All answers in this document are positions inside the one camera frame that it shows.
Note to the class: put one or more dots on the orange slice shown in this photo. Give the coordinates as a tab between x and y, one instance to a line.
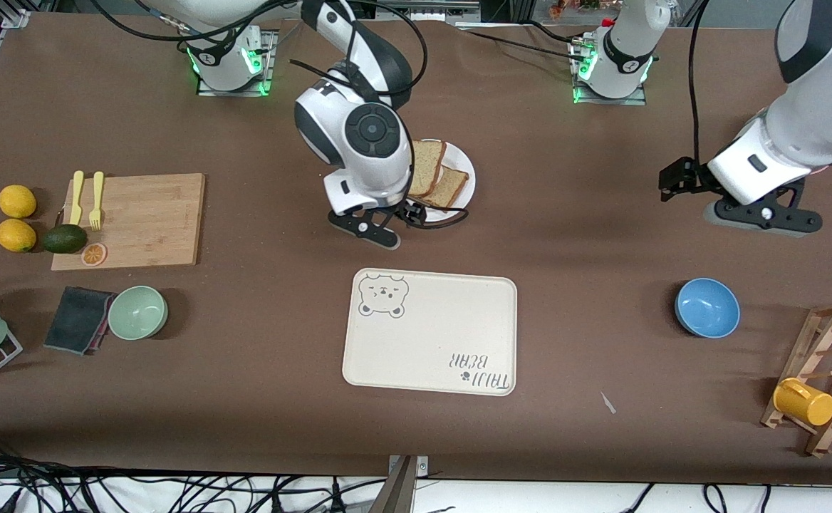
94	254

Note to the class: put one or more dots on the brown bread slice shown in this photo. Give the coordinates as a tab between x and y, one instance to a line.
427	167
453	189

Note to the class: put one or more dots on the yellow mug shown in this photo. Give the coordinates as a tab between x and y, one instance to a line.
804	402

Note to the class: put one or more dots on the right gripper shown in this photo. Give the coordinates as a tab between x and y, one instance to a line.
410	211

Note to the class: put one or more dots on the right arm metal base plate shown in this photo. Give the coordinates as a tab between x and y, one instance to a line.
268	78

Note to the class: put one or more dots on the wooden cutting board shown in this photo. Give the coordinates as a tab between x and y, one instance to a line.
127	221

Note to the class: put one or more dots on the white round plate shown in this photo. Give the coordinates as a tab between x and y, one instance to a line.
459	158

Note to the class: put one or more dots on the yellow plastic knife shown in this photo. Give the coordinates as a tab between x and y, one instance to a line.
76	196

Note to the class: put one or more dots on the grey metal bracket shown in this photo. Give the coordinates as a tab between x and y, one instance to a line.
402	484

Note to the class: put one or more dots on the cream bear print tray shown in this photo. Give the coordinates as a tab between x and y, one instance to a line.
437	335

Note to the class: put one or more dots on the blue bowl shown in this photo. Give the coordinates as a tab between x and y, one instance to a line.
708	308

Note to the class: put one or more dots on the small white tape scrap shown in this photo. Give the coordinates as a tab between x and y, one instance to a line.
607	403

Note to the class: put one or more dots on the yellow lemon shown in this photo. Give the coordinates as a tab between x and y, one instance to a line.
17	202
15	235

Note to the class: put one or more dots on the pale green bowl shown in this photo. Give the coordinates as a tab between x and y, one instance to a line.
137	313

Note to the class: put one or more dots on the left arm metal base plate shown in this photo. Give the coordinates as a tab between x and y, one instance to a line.
637	100

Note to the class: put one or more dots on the dark green avocado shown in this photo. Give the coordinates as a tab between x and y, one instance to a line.
64	239

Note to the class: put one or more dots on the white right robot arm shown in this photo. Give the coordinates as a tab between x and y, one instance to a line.
316	121

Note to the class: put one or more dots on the yellow plastic fork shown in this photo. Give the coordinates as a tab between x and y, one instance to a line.
96	196

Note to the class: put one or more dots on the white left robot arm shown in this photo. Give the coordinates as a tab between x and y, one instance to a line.
626	57

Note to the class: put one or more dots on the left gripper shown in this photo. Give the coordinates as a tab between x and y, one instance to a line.
694	178

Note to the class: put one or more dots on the dark grey sponge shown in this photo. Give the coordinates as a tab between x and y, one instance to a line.
75	320

